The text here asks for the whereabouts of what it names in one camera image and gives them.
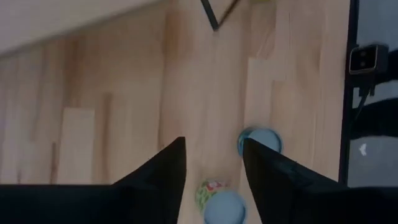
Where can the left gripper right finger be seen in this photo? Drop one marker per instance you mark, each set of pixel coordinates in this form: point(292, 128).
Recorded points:
point(295, 193)

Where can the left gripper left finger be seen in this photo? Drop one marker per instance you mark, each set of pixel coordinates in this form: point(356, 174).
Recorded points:
point(140, 199)

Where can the tin can green patterned label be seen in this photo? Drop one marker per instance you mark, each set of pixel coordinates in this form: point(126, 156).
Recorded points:
point(224, 208)

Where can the table-level camera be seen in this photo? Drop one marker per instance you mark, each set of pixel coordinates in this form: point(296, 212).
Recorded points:
point(368, 59)

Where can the black aluminium table frame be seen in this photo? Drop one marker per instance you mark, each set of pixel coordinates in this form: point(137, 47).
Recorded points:
point(346, 124)

